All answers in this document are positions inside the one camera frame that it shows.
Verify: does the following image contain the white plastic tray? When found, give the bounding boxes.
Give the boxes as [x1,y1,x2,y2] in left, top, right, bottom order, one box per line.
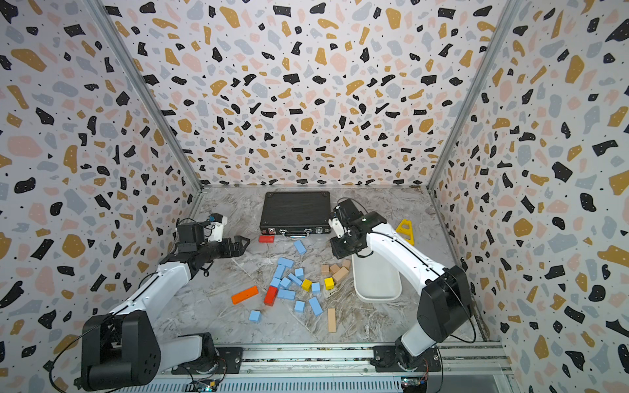
[352,254,402,303]

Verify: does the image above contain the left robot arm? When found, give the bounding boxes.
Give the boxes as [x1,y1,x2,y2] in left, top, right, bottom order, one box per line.
[62,214,251,392]

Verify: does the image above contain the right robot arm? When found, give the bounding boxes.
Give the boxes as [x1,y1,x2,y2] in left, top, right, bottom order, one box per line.
[329,211,473,371]

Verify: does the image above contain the small red block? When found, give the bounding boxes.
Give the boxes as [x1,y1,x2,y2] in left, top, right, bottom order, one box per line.
[259,235,275,243]

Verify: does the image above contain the wood block cluster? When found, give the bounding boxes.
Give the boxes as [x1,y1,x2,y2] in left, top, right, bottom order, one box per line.
[320,260,352,282]

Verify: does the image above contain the yellow cube right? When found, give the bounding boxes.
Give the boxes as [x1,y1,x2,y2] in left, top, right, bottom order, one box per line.
[324,278,335,291]

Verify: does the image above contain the yellow cube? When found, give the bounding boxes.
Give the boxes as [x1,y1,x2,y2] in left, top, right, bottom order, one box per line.
[301,279,312,291]
[324,278,335,291]

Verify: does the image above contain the orange long block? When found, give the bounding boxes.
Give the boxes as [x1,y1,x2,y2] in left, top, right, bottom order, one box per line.
[231,286,259,305]

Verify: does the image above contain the blue block top cluster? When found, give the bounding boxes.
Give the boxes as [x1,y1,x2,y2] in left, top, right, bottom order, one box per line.
[278,257,294,269]

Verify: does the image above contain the yellow cube left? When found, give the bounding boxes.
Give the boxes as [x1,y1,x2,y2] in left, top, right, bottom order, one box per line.
[301,279,312,291]

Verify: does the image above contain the red upright block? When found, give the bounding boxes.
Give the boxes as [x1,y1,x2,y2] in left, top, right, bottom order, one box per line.
[264,286,278,307]

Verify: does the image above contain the yellow triangle block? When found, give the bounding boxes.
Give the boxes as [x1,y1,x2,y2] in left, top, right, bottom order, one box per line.
[396,219,414,246]

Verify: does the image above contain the black hard case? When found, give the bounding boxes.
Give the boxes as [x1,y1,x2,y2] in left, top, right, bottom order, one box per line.
[260,192,331,237]

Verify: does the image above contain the blue block beside red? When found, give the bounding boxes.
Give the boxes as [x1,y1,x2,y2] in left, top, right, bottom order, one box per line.
[277,289,296,301]

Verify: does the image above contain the lone blue cube front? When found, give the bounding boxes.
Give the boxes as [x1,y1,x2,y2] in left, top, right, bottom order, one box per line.
[249,310,261,324]

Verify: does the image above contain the long natural wood block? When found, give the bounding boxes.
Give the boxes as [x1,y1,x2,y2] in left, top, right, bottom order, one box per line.
[327,308,337,333]

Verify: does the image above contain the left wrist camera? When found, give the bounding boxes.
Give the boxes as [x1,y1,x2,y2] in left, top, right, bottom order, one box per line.
[204,213,228,242]

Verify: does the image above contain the aluminium front rail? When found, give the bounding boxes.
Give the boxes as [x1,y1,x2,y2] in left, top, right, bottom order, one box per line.
[131,342,519,392]

